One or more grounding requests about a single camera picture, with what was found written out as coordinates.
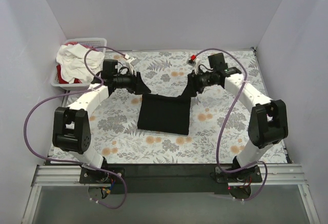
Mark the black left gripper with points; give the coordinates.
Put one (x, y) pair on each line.
(137, 82)

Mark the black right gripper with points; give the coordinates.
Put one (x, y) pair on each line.
(192, 82)

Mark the black t-shirt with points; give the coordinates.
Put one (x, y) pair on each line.
(160, 113)

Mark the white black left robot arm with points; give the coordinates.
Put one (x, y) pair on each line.
(71, 130)

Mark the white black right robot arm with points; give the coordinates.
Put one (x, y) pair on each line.
(268, 124)

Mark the white plastic laundry basket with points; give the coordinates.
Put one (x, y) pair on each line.
(76, 60)

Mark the white t-shirt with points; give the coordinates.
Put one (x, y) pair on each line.
(74, 62)

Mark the red t-shirt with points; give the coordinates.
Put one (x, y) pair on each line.
(64, 76)

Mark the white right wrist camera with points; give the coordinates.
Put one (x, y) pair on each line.
(194, 62)

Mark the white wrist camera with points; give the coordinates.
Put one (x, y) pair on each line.
(194, 62)
(130, 63)

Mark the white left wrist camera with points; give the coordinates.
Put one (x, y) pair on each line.
(130, 63)

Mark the aluminium frame rail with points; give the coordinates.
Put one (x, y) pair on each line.
(73, 176)

